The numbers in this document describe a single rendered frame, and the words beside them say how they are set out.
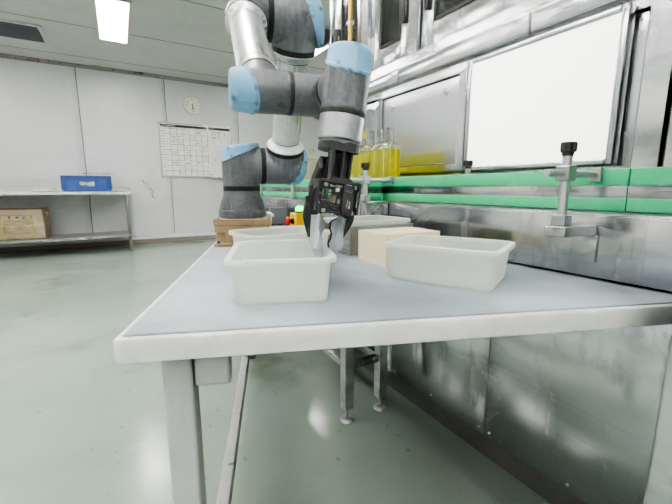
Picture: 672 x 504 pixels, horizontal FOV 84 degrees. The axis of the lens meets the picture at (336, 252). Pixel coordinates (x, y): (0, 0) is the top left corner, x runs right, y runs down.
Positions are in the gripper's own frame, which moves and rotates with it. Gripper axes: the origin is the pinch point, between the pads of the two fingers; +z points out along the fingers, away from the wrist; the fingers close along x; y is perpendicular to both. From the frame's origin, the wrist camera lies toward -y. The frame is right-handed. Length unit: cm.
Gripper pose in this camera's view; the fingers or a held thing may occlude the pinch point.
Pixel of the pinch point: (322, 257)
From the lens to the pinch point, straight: 67.7
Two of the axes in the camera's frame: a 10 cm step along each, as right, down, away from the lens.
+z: -1.2, 9.8, 1.4
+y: 2.0, 1.7, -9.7
